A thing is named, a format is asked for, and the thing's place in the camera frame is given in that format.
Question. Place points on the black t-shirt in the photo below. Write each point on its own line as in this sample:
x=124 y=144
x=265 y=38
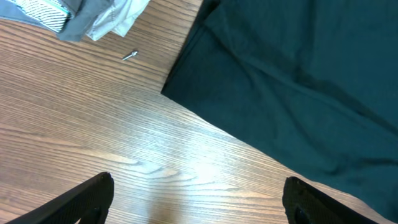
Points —
x=310 y=83

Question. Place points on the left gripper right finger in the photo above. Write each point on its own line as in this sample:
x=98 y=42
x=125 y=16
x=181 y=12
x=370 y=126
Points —
x=305 y=204

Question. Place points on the beige folded garment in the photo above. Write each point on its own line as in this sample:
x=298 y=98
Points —
x=118 y=18

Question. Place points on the grey folded shorts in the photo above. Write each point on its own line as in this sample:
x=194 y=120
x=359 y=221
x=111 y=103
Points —
x=68 y=19

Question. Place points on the small silver screw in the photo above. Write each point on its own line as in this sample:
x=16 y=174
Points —
x=131 y=54

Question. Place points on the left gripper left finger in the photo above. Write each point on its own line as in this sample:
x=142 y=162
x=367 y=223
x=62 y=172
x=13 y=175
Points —
x=88 y=203

